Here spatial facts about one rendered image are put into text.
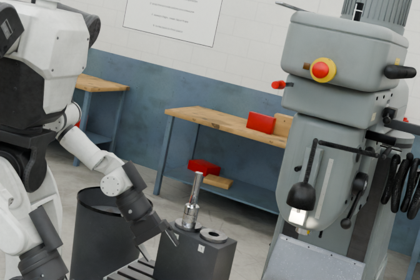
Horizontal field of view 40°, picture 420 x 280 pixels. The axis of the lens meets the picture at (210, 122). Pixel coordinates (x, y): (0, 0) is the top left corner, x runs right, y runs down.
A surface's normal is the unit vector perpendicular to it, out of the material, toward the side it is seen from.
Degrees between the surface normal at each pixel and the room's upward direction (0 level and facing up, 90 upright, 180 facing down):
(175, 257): 90
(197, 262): 90
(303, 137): 90
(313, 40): 90
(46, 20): 61
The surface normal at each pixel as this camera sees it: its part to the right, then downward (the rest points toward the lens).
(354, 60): -0.42, 0.07
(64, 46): 0.95, 0.24
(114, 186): -0.20, 0.18
